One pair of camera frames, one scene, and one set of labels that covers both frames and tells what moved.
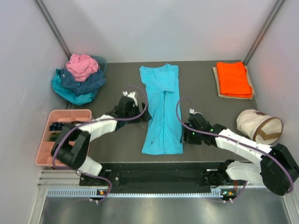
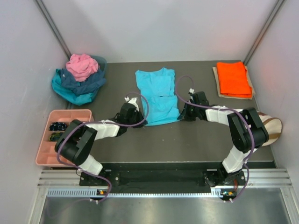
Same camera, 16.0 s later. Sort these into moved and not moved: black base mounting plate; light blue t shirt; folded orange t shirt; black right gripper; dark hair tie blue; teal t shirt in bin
Moved: black right gripper; light blue t shirt
Not moved: black base mounting plate; folded orange t shirt; teal t shirt in bin; dark hair tie blue
